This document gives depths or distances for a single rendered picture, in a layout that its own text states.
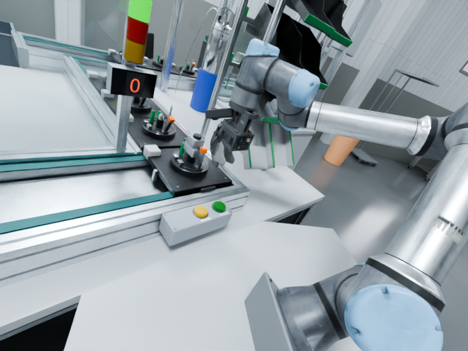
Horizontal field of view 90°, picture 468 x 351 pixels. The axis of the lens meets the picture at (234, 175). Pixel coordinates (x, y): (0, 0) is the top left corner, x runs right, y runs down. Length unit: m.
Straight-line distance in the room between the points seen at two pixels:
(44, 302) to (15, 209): 0.23
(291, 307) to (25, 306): 0.53
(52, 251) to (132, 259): 0.18
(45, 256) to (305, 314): 0.55
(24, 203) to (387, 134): 0.89
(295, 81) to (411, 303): 0.44
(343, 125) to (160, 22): 4.07
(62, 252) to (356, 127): 0.74
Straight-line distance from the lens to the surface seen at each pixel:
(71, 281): 0.67
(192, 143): 0.80
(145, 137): 0.98
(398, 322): 0.46
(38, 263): 0.66
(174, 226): 0.64
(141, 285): 0.66
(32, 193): 0.79
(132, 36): 0.73
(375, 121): 0.68
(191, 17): 4.51
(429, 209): 0.51
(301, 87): 0.56
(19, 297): 0.67
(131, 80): 0.75
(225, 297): 0.69
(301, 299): 0.59
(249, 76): 0.61
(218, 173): 0.88
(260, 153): 1.01
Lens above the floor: 1.43
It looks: 30 degrees down
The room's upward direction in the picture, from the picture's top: 23 degrees clockwise
